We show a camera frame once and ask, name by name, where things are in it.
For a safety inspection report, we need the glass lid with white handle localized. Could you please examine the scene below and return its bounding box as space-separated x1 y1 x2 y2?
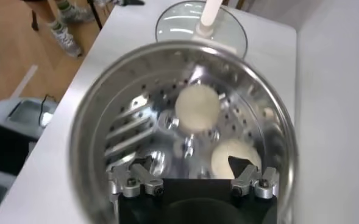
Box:
154 0 249 60

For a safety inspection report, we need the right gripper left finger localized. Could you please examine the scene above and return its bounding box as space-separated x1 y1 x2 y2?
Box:
105 154 165 203

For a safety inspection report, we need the white floor tape strip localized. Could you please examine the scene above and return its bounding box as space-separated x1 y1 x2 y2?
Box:
10 64 39 99

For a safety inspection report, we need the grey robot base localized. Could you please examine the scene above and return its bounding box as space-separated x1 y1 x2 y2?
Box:
0 96 60 224

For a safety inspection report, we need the stainless steel steamer basket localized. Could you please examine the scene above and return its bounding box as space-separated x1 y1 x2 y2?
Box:
68 39 299 224

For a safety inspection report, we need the grey white sneaker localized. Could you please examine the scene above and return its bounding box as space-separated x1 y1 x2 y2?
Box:
48 21 83 58
57 0 96 24

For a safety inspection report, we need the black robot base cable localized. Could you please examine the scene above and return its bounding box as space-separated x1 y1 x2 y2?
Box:
38 93 58 128

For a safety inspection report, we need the white steamed baozi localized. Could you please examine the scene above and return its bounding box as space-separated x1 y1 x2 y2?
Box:
174 83 222 134
210 138 263 180

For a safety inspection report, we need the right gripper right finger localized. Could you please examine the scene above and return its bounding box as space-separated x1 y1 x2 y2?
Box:
227 155 280 200

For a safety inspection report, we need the black stand leg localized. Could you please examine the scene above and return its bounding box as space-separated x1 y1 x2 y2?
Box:
86 0 104 31

